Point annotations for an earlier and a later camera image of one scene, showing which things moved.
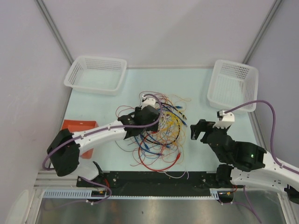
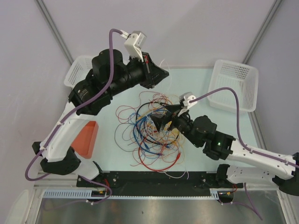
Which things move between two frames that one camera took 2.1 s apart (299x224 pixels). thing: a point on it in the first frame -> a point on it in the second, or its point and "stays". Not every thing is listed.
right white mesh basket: (233, 84) stays
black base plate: (152, 183) stays
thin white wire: (187, 174) -> (169, 85)
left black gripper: (155, 120) -> (153, 74)
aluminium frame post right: (275, 6) stays
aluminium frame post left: (43, 8) stays
